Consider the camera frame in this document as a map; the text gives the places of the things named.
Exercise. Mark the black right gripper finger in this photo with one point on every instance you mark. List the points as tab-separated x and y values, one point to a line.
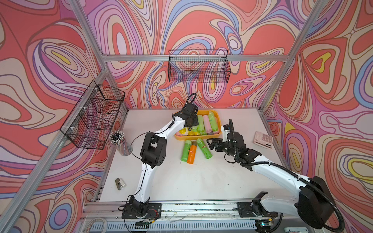
213	140
214	147

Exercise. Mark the black wire basket on wall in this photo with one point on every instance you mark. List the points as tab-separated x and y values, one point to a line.
198	66
93	116

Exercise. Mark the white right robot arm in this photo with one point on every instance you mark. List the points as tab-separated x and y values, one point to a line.
310	198

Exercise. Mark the metal base rail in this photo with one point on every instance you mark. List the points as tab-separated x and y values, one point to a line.
183	217

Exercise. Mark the small metal clip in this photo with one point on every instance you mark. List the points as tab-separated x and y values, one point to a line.
120	184

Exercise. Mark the black wire basket on back wall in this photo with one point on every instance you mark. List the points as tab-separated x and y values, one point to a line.
198	66

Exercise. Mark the light green roll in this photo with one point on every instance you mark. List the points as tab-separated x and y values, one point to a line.
201	127

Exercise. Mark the pink calculator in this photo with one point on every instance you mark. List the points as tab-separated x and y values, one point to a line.
263	140

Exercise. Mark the pencil holder cup with pencils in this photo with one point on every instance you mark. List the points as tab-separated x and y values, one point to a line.
118	139

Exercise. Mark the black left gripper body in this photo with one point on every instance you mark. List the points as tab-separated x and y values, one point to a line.
194	121

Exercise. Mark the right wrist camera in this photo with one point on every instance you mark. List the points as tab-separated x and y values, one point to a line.
225	131

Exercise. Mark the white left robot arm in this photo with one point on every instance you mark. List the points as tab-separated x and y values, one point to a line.
153	154

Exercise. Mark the yellow plastic storage box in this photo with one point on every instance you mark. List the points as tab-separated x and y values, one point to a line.
195	137

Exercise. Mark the orange trash bag roll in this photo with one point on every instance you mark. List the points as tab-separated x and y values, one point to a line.
192	152

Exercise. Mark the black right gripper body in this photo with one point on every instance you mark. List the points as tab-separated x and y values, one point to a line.
226	149

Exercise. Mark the black wire basket on left wall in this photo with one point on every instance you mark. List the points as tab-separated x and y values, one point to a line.
93	116

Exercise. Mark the large green trash bag roll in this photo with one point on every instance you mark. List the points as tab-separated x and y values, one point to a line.
213	121

